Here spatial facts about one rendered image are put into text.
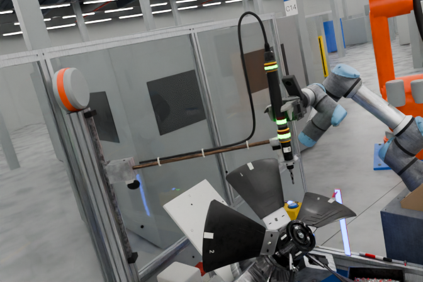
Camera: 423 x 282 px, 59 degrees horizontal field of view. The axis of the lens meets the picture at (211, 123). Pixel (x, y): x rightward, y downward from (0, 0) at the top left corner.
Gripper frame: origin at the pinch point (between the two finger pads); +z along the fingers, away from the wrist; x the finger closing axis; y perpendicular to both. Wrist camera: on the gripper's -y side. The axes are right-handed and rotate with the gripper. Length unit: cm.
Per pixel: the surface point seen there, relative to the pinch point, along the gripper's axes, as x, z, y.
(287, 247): -2.8, 12.6, 45.8
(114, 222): 54, 40, 30
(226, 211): 9.5, 24.9, 27.6
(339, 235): 75, -183, 167
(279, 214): 4.9, 2.6, 39.6
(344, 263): 2, -37, 85
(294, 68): 212, -406, 36
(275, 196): 7.5, -1.0, 34.4
